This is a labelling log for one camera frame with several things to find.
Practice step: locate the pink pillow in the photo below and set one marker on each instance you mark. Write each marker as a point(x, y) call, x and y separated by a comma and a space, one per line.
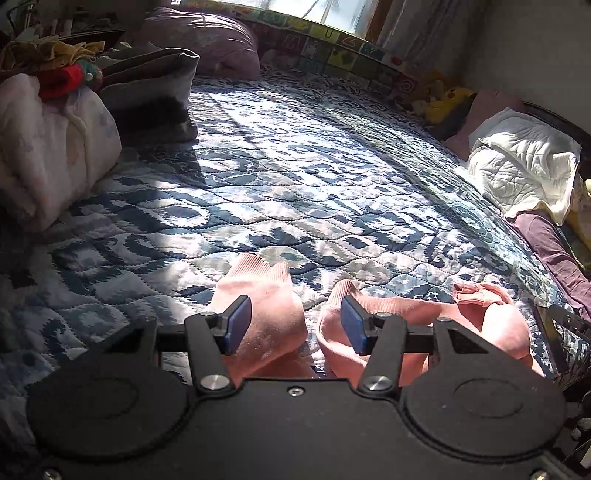
point(487, 103)

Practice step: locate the red green plush toy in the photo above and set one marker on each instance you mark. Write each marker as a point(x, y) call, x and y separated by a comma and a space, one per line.
point(60, 82)

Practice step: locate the pink sweatshirt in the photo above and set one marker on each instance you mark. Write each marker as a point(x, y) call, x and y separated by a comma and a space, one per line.
point(277, 329)

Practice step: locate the colourful alphabet bumper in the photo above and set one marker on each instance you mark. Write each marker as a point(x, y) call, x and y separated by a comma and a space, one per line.
point(289, 43)

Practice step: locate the blue patterned quilt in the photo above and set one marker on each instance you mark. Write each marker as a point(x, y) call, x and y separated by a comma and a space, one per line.
point(329, 181)

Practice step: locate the purple round pillow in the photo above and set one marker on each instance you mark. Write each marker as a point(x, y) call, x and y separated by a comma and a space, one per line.
point(226, 48)

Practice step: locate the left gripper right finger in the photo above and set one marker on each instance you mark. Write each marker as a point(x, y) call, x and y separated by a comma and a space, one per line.
point(381, 336)

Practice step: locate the window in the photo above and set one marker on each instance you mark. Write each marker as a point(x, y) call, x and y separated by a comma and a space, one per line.
point(349, 16)

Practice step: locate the purple sheet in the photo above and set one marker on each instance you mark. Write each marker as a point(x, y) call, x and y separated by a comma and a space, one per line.
point(543, 237)

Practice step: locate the dark grey cushion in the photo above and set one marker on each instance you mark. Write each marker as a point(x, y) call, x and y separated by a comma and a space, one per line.
point(146, 89)

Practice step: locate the pale pink bundled blanket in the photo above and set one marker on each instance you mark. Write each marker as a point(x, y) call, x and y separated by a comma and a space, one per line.
point(52, 153)

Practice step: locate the white quilted blanket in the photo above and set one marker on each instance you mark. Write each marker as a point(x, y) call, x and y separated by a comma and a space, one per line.
point(523, 164)

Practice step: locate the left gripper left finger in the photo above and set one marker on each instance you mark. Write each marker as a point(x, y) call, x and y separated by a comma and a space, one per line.
point(210, 337)

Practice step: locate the yellow plush toy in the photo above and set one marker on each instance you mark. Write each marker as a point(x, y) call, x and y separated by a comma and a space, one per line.
point(437, 96)

